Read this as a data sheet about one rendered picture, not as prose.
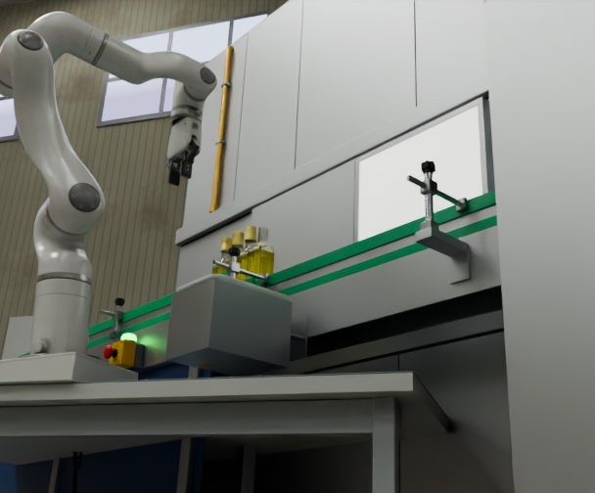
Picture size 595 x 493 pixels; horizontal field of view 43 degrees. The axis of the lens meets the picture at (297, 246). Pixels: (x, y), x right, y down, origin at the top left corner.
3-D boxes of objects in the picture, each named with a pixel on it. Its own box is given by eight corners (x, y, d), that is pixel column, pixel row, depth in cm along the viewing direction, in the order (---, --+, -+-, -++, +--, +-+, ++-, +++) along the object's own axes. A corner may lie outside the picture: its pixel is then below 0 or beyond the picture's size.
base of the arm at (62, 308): (70, 354, 154) (76, 268, 160) (-9, 363, 159) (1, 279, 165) (118, 371, 171) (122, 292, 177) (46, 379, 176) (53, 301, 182)
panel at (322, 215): (497, 229, 170) (489, 101, 184) (489, 225, 169) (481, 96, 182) (251, 311, 234) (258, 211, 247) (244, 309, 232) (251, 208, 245)
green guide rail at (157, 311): (231, 298, 194) (233, 270, 197) (228, 297, 194) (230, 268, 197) (-18, 389, 318) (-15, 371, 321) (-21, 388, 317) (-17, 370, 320)
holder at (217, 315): (306, 372, 174) (309, 307, 180) (208, 347, 157) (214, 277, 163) (260, 382, 186) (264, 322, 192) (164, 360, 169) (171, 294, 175)
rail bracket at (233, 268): (267, 303, 196) (270, 258, 201) (214, 287, 186) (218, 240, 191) (260, 305, 198) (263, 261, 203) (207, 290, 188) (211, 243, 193)
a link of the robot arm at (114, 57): (118, 11, 189) (224, 68, 202) (97, 44, 201) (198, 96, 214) (109, 38, 185) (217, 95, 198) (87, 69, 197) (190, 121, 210)
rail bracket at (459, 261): (477, 281, 146) (471, 177, 155) (419, 256, 136) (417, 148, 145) (456, 287, 150) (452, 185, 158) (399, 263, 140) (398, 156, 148)
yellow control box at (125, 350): (142, 370, 213) (145, 344, 216) (117, 365, 209) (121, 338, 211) (129, 374, 218) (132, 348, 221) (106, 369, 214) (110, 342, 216)
